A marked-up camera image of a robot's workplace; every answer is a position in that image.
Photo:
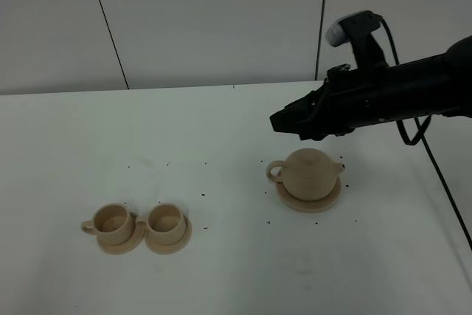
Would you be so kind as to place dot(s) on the beige round teapot saucer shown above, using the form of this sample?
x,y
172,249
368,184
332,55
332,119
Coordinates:
x,y
309,206

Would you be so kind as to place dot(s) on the beige ceramic teapot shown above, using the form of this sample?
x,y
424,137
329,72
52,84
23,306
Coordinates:
x,y
307,174

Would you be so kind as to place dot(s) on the beige cup saucer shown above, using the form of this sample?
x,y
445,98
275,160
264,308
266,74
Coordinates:
x,y
131,243
173,248

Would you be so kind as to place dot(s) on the beige right teacup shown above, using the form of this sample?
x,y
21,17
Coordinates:
x,y
165,225

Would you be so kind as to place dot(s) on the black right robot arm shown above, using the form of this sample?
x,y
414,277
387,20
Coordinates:
x,y
440,84

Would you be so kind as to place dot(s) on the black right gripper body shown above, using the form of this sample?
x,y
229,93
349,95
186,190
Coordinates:
x,y
354,99

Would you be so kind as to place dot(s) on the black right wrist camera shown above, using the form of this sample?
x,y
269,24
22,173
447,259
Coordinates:
x,y
357,29

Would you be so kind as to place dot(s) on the beige left cup saucer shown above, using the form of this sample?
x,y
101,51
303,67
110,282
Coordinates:
x,y
131,243

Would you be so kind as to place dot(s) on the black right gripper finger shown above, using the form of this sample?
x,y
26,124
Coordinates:
x,y
315,128
292,119

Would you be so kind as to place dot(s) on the beige left teacup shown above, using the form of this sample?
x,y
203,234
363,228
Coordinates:
x,y
96,225

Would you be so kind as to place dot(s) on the beige right cup saucer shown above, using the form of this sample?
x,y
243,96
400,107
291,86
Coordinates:
x,y
173,248

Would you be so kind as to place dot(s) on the beige teacup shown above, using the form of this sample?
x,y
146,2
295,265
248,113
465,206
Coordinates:
x,y
96,225
165,225

